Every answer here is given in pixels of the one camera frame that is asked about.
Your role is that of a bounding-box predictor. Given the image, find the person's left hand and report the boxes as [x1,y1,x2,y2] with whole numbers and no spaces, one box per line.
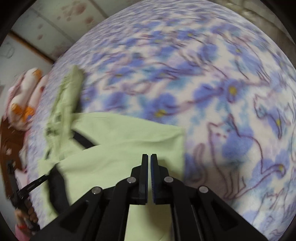
[22,199,39,230]

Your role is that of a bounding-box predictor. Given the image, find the person's left forearm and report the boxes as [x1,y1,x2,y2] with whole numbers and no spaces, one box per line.
[15,224,31,241]

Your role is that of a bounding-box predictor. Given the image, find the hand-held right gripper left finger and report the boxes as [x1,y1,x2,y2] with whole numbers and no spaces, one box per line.
[30,154,148,241]

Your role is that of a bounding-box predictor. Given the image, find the green and black hooded jacket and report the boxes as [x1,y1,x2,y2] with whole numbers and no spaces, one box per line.
[38,65,186,241]

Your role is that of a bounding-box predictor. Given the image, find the cream lace covered furniture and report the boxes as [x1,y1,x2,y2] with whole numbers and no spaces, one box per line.
[222,0,289,40]

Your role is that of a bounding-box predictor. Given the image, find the blue floral fleece blanket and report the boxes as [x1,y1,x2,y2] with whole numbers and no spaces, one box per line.
[25,0,296,241]

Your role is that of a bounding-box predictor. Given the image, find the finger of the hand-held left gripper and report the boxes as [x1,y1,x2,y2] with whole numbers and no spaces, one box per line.
[18,175,51,195]
[8,161,18,202]

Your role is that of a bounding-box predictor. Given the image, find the brown wooden headboard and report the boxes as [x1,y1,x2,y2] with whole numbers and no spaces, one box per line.
[0,117,29,200]

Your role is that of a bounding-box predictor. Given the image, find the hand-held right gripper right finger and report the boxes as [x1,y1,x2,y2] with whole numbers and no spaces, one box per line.
[151,154,269,241]

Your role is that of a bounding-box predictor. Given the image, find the rolled bear print quilt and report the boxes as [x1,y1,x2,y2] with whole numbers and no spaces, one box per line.
[6,67,50,131]

